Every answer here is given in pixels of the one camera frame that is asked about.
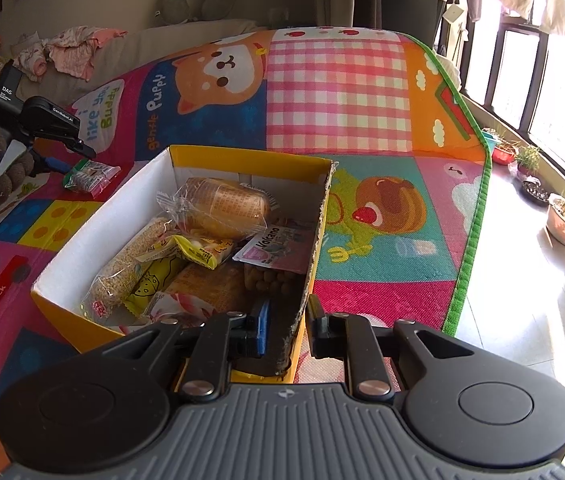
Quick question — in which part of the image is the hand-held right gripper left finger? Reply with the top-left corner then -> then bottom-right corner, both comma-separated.
107,297 -> 270,403

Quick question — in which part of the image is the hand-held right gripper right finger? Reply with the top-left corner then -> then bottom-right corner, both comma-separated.
306,294 -> 463,403

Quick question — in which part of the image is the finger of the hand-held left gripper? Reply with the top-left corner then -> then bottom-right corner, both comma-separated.
32,150 -> 70,173
65,132 -> 97,158

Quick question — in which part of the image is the green snack packet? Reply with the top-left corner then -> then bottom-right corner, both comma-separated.
62,159 -> 122,197

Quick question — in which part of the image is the round bun packet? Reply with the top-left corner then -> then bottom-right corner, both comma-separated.
145,262 -> 248,326

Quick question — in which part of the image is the purple snack packet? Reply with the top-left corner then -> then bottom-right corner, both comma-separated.
232,217 -> 315,293

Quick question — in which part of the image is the yellow cardboard box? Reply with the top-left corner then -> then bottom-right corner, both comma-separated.
31,145 -> 339,376

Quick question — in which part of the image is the yellow red snack packet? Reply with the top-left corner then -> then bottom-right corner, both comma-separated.
155,232 -> 236,268

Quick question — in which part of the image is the yellow snack bar packet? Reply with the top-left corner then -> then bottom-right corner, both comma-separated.
122,255 -> 188,323

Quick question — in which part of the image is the large bread loaf packet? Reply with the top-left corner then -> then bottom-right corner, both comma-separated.
156,176 -> 280,240

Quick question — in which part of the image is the clear grain bar packet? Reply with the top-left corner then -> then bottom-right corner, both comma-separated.
80,216 -> 178,318

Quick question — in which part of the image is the pink floral clothes pile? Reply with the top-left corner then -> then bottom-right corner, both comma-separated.
12,25 -> 128,81

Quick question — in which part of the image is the colourful printed play mat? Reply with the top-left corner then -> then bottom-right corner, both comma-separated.
0,27 -> 493,461

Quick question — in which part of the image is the dark plant tray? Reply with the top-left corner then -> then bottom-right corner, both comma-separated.
522,180 -> 550,206

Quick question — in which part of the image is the small green potted plant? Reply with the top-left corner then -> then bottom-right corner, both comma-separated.
515,145 -> 543,181

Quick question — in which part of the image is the white upright vacuum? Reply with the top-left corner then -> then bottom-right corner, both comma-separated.
432,0 -> 478,61

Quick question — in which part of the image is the black window frame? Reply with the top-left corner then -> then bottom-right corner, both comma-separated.
465,10 -> 565,176

